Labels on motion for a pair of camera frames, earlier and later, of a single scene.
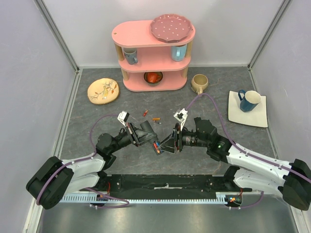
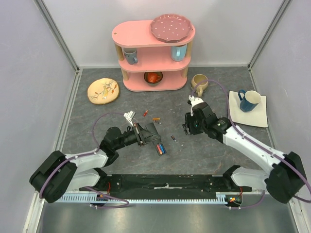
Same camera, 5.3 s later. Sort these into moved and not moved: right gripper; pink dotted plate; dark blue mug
Moved: right gripper
Not moved: dark blue mug; pink dotted plate
